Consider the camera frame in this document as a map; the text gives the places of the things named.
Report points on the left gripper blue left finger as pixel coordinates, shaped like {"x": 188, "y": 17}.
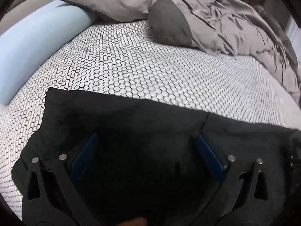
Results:
{"x": 49, "y": 193}

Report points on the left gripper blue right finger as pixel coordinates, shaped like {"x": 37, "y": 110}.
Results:
{"x": 242, "y": 195}

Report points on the black pants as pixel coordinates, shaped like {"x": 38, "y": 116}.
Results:
{"x": 145, "y": 160}

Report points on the person's left hand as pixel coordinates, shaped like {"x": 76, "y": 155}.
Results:
{"x": 140, "y": 221}

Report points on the light blue bolster pillow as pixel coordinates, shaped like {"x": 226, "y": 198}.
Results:
{"x": 31, "y": 41}

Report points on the white hexagon pattern mattress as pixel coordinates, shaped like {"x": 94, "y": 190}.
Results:
{"x": 125, "y": 59}

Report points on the grey quilted comforter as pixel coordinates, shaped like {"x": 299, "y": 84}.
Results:
{"x": 229, "y": 27}

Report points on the beige upholstered headboard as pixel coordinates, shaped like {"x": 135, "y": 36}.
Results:
{"x": 19, "y": 10}

